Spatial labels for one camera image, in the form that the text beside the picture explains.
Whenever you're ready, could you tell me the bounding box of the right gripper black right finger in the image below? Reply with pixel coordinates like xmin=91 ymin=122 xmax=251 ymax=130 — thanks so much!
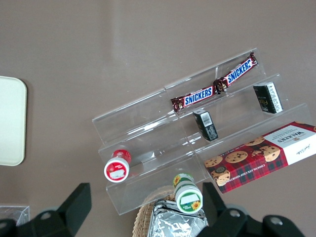
xmin=197 ymin=182 xmax=306 ymax=237

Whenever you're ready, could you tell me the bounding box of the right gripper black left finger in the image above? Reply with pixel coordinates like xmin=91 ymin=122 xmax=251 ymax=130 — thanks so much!
xmin=0 ymin=182 xmax=92 ymax=237

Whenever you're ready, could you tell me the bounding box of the light wicker basket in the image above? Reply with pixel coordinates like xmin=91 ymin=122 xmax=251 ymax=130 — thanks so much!
xmin=132 ymin=186 xmax=210 ymax=237

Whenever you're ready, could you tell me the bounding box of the cream plastic tray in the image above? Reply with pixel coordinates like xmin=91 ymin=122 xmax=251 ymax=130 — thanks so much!
xmin=0 ymin=76 xmax=28 ymax=166

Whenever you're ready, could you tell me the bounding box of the green lid sunflower cup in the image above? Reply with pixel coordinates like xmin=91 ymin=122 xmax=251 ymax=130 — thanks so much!
xmin=172 ymin=172 xmax=203 ymax=213

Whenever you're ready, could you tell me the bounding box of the aluminium foil container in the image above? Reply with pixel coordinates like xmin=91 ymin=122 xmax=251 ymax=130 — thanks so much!
xmin=153 ymin=199 xmax=207 ymax=219
xmin=147 ymin=206 xmax=208 ymax=237

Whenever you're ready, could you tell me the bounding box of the red lid yogurt cup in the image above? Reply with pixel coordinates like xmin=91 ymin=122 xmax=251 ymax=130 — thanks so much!
xmin=103 ymin=149 xmax=132 ymax=183

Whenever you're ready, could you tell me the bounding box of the clear acrylic bottle rack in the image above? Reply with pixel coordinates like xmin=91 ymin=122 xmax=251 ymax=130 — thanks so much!
xmin=0 ymin=204 xmax=31 ymax=227

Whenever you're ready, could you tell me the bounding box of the Walkers shortbread cookie box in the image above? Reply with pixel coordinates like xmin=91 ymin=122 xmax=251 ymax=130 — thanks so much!
xmin=204 ymin=120 xmax=316 ymax=195

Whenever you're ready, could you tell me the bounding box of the small black box with barcode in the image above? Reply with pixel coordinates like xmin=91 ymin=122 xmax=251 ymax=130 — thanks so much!
xmin=193 ymin=110 xmax=219 ymax=142

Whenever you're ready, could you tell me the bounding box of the clear acrylic stepped stand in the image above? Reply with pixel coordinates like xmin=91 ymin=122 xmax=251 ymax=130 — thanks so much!
xmin=91 ymin=47 xmax=309 ymax=216

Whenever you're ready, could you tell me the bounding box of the Snickers chocolate bar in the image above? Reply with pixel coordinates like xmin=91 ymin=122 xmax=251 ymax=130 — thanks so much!
xmin=170 ymin=86 xmax=216 ymax=112
xmin=213 ymin=51 xmax=259 ymax=95

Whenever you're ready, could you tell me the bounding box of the black box with white side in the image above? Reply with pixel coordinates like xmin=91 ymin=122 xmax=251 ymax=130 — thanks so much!
xmin=253 ymin=81 xmax=284 ymax=114

